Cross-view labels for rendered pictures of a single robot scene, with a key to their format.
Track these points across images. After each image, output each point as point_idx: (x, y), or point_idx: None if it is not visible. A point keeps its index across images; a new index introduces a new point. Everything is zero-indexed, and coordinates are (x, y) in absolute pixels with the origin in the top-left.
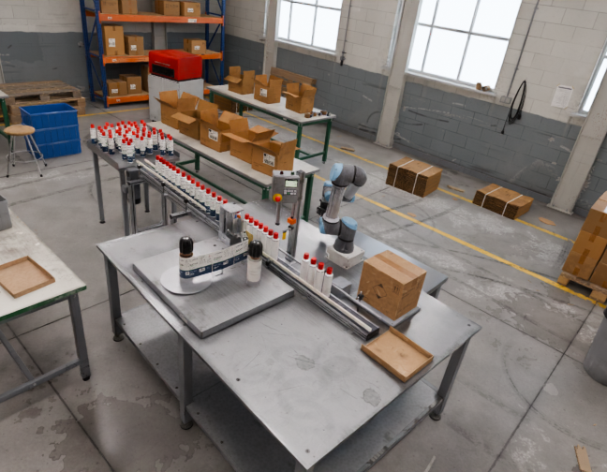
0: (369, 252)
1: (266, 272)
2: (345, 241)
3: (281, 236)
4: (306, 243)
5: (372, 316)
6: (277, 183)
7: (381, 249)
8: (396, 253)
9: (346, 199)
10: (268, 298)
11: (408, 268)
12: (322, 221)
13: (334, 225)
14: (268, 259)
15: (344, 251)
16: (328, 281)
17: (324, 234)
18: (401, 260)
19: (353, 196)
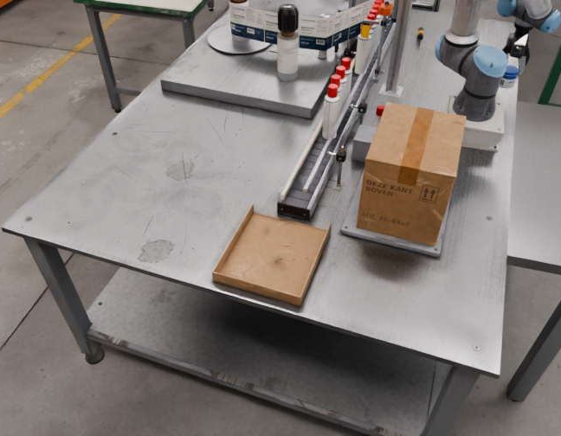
0: (536, 151)
1: (320, 78)
2: (466, 91)
3: (440, 65)
4: (458, 88)
5: (349, 202)
6: None
7: None
8: None
9: (531, 20)
10: (267, 96)
11: (433, 152)
12: (444, 36)
13: (454, 49)
14: (338, 62)
15: (458, 110)
16: (325, 108)
17: (510, 95)
18: (448, 138)
19: (538, 12)
